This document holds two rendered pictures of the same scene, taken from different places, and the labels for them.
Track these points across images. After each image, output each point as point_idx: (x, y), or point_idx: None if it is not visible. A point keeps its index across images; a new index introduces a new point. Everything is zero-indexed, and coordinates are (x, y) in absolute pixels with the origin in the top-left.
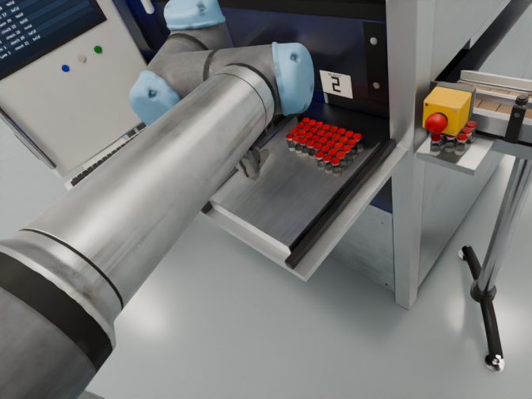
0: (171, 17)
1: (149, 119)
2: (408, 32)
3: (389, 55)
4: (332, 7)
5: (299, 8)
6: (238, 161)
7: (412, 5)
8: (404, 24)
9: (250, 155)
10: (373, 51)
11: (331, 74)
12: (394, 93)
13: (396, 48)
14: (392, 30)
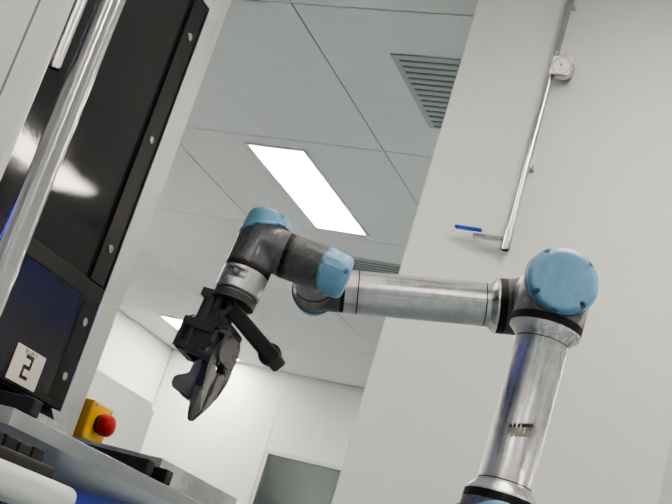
0: (290, 222)
1: (346, 280)
2: (108, 322)
3: (88, 342)
4: (70, 272)
5: (41, 255)
6: (211, 382)
7: (119, 300)
8: (109, 314)
9: (230, 370)
10: (79, 333)
11: (28, 352)
12: (74, 388)
13: (95, 336)
14: (100, 316)
